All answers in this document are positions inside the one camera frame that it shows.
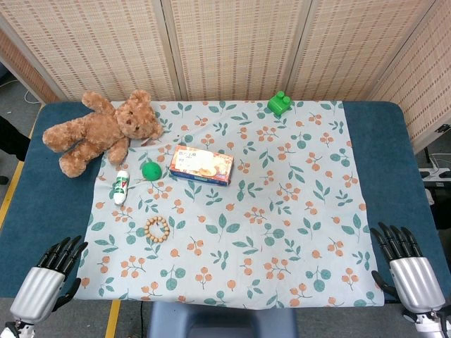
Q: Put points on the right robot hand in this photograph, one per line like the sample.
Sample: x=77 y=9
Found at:
x=415 y=285

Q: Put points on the brown teddy bear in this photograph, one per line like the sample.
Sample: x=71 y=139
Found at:
x=95 y=130

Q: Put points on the white bottle green label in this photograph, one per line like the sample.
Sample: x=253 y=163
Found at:
x=120 y=186

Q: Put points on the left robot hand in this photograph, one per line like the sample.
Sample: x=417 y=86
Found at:
x=40 y=288

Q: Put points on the green toy building block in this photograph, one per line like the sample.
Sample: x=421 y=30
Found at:
x=280 y=104

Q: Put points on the black object beside table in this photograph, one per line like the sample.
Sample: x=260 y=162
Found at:
x=12 y=139

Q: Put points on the bamboo folding screen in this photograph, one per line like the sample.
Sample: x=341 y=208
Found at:
x=229 y=45

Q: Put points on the floral print tablecloth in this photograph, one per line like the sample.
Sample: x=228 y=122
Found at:
x=246 y=246

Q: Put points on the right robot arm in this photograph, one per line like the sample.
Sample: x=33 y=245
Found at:
x=428 y=325

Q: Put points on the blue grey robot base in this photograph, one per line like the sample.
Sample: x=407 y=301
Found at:
x=218 y=322

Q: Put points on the green ball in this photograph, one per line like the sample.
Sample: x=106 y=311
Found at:
x=151 y=172

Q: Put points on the orange blue biscuit box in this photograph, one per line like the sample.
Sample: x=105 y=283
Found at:
x=201 y=163

